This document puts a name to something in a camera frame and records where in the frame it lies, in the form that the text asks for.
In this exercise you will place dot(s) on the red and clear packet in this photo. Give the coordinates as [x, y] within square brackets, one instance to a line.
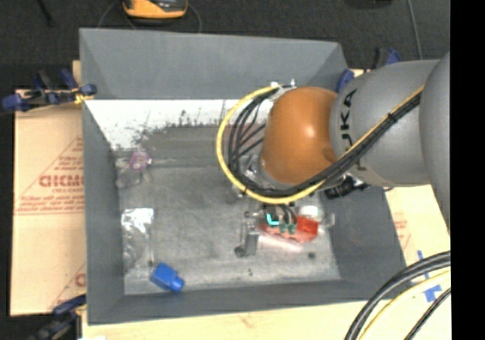
[307, 228]

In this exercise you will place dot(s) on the brown cardboard board red print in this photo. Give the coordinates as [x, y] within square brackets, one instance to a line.
[45, 217]

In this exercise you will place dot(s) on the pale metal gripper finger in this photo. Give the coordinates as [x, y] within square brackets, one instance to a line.
[241, 234]
[249, 245]

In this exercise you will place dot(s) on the clear plastic packet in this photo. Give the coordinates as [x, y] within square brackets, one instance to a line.
[137, 232]

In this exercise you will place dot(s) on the grey metal bin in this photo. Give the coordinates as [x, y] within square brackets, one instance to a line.
[189, 66]

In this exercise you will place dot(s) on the blue plastic block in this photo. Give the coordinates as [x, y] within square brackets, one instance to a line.
[166, 277]

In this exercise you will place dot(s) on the black cylinder on white bracket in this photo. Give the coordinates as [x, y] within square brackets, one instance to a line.
[342, 189]

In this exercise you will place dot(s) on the purple toy in clear packet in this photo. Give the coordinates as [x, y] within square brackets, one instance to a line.
[138, 161]

